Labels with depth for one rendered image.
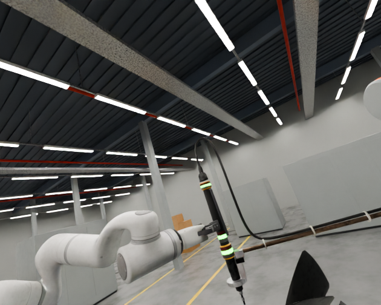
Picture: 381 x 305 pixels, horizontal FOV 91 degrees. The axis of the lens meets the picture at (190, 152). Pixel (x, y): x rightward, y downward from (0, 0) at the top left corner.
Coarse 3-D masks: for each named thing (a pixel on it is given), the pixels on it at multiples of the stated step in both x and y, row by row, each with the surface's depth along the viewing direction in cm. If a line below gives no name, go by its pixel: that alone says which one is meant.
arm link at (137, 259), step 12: (132, 240) 48; (144, 240) 47; (156, 240) 48; (168, 240) 51; (120, 252) 46; (132, 252) 45; (144, 252) 46; (156, 252) 48; (168, 252) 50; (120, 264) 45; (132, 264) 43; (144, 264) 45; (156, 264) 47; (120, 276) 46; (132, 276) 43
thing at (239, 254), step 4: (240, 248) 68; (236, 252) 66; (240, 252) 66; (236, 256) 66; (240, 256) 66; (236, 260) 65; (240, 260) 65; (244, 260) 65; (240, 264) 65; (240, 268) 65; (240, 272) 65; (244, 272) 64; (240, 276) 67; (244, 276) 64; (228, 280) 66; (236, 280) 64; (240, 280) 63; (244, 280) 63; (228, 284) 65; (232, 284) 63; (236, 284) 62; (240, 284) 62
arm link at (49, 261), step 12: (48, 240) 61; (60, 240) 59; (48, 252) 58; (60, 252) 56; (36, 264) 59; (48, 264) 58; (60, 264) 60; (48, 276) 59; (60, 276) 62; (48, 288) 60; (60, 288) 62; (48, 300) 60
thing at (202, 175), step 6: (198, 168) 76; (198, 174) 76; (204, 174) 75; (204, 180) 77; (234, 258) 67; (228, 264) 66; (234, 264) 66; (234, 270) 65; (234, 276) 65; (240, 288) 64
